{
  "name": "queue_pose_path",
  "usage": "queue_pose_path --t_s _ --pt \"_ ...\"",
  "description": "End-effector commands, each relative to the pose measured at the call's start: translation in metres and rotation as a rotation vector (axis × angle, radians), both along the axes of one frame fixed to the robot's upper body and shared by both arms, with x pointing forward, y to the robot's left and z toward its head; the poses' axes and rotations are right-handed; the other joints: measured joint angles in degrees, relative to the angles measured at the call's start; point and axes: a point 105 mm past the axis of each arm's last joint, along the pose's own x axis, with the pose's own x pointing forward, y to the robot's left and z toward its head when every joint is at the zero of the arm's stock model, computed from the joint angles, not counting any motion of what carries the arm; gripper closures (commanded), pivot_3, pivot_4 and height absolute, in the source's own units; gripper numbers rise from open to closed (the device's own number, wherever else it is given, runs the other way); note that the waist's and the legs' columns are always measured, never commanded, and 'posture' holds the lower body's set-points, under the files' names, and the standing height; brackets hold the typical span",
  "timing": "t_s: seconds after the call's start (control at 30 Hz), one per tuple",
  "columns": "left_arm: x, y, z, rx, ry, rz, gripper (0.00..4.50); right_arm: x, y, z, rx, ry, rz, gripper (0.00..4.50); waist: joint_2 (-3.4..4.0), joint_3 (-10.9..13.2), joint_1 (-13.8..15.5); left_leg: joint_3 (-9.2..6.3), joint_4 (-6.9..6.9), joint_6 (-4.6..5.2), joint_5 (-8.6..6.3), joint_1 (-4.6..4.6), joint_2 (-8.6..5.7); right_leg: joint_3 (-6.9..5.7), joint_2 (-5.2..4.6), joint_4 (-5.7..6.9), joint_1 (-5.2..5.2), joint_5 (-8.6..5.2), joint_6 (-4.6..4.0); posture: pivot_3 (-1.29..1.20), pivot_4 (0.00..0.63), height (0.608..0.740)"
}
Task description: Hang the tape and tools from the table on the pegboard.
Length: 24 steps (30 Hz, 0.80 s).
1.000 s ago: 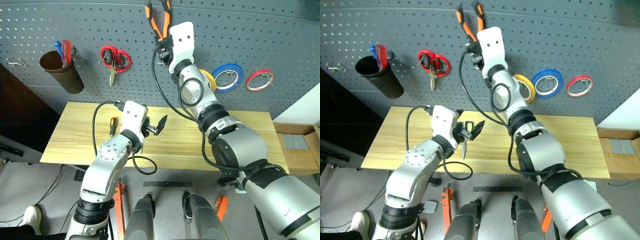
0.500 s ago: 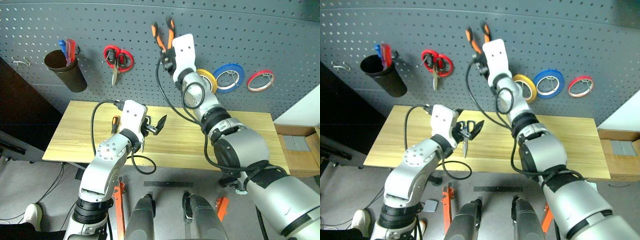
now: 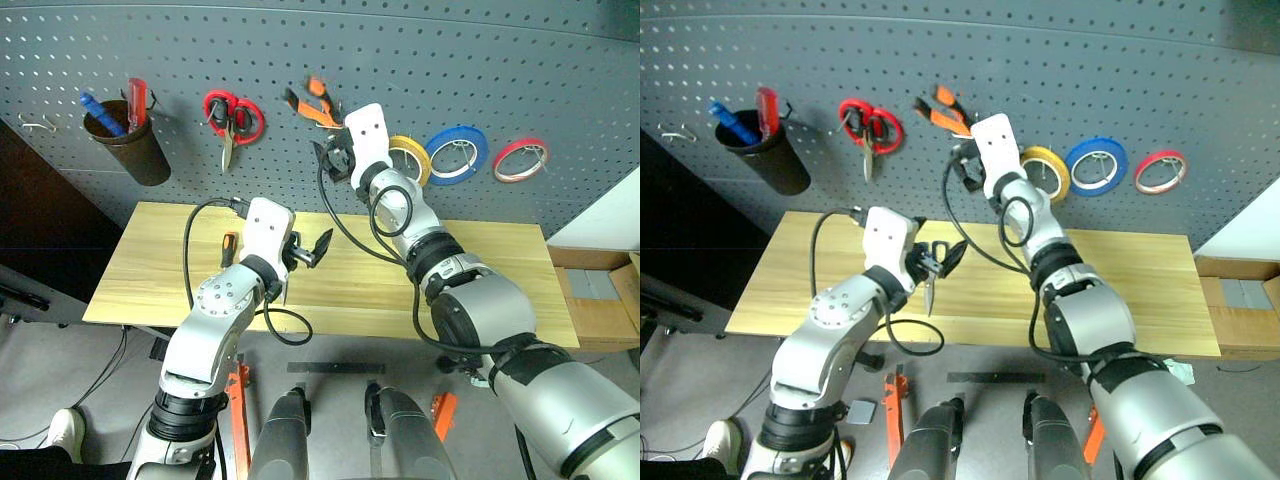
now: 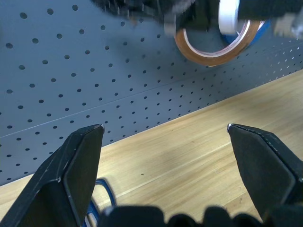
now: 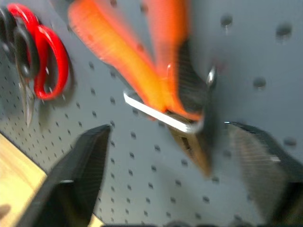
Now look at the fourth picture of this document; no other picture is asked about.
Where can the grey-blue metal pegboard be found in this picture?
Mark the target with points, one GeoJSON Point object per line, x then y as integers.
{"type": "Point", "coordinates": [99, 78]}

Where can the white tape roll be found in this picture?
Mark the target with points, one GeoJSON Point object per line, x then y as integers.
{"type": "Point", "coordinates": [227, 16]}

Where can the brown tape roll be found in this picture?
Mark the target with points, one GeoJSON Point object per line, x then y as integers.
{"type": "Point", "coordinates": [203, 58]}

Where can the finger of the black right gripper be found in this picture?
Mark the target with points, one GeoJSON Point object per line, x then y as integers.
{"type": "Point", "coordinates": [267, 7]}

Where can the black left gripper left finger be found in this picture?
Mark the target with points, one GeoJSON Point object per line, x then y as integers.
{"type": "Point", "coordinates": [54, 179]}

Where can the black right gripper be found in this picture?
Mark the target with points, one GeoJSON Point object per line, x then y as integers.
{"type": "Point", "coordinates": [142, 8]}

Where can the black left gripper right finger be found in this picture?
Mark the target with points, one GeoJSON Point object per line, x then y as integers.
{"type": "Point", "coordinates": [265, 170]}

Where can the blue tape roll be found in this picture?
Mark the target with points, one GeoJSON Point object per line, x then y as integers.
{"type": "Point", "coordinates": [258, 34]}

